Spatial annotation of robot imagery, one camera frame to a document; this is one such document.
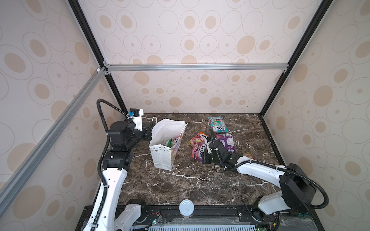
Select left black frame post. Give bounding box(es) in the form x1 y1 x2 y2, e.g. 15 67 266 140
67 0 128 113

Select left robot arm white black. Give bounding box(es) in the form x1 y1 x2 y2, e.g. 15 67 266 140
84 99 156 231

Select horizontal aluminium rail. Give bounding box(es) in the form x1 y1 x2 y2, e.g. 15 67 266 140
106 63 289 72

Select teal Fox's candy packet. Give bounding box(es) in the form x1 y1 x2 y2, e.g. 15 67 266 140
209 116 228 133

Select left diagonal aluminium rail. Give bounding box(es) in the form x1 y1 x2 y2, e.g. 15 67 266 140
1 66 107 216

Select orange red Fox's packet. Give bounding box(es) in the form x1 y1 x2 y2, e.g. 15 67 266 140
188 132 208 147

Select pink Fox's berries packet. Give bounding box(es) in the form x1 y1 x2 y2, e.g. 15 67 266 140
191 142 207 162

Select black frame post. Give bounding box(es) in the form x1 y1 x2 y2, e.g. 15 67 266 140
67 0 128 113
260 0 334 118

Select white round cap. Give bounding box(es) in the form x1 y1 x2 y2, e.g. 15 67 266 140
179 199 195 218

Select red yellow Fox's packet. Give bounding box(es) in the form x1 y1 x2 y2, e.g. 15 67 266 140
243 152 255 160

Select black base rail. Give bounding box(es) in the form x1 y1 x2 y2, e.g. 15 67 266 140
76 204 324 231

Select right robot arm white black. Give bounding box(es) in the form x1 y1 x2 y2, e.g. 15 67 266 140
202 129 330 220

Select purple candy packet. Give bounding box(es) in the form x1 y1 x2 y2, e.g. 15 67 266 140
216 134 237 153

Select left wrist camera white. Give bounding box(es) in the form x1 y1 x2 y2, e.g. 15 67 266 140
128 108 144 131

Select right black frame post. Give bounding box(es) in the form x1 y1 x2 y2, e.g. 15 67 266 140
260 0 334 118

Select yellow green Fox's packet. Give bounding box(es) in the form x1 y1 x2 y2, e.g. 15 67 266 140
165 137 180 148

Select white paper bag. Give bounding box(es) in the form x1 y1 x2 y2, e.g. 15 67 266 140
149 118 187 171

